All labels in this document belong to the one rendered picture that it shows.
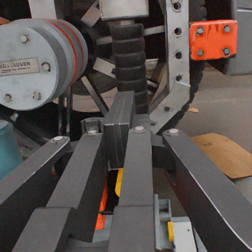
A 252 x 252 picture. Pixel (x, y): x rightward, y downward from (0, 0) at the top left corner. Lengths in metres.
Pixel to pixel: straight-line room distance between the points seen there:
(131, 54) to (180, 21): 0.24
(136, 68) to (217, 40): 0.26
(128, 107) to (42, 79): 0.23
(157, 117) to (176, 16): 0.20
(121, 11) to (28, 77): 0.18
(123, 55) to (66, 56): 0.16
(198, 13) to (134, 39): 0.33
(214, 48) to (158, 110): 0.16
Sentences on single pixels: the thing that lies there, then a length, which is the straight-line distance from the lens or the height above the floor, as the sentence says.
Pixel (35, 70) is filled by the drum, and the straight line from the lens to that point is 0.38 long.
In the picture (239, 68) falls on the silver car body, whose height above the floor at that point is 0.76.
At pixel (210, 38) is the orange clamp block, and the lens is 0.50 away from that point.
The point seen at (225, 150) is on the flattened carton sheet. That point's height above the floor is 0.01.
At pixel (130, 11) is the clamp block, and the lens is 0.27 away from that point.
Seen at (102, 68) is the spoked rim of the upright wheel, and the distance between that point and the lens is 0.61.
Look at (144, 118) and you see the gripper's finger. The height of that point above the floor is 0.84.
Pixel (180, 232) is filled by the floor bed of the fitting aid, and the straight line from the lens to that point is 1.13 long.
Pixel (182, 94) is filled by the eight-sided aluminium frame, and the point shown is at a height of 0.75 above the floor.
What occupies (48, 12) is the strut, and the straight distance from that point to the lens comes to 0.53.
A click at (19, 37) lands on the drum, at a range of 0.38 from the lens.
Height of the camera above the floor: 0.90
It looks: 23 degrees down
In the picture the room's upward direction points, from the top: 6 degrees counter-clockwise
